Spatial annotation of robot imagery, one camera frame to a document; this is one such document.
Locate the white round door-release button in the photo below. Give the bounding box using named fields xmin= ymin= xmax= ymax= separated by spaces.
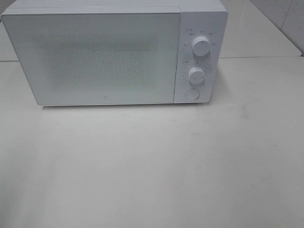
xmin=185 ymin=89 xmax=200 ymax=101

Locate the white microwave knob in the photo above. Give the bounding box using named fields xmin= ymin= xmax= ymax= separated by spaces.
xmin=190 ymin=34 xmax=211 ymax=57
xmin=188 ymin=67 xmax=205 ymax=85

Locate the white microwave oven body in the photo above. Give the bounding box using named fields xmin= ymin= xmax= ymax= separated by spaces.
xmin=1 ymin=0 xmax=228 ymax=104

